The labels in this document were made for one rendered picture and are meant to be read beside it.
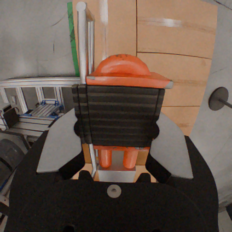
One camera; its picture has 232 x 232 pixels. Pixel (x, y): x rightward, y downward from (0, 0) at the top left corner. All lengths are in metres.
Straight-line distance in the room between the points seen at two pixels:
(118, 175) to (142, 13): 0.83
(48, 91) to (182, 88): 1.34
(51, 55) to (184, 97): 1.48
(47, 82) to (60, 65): 0.28
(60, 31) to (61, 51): 0.22
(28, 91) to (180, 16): 1.64
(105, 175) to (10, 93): 1.73
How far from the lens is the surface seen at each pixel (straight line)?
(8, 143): 0.63
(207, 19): 1.04
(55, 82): 1.30
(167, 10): 0.89
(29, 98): 1.62
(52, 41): 1.53
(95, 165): 0.17
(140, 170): 0.47
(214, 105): 2.06
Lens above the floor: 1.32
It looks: 60 degrees down
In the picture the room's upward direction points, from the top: 179 degrees counter-clockwise
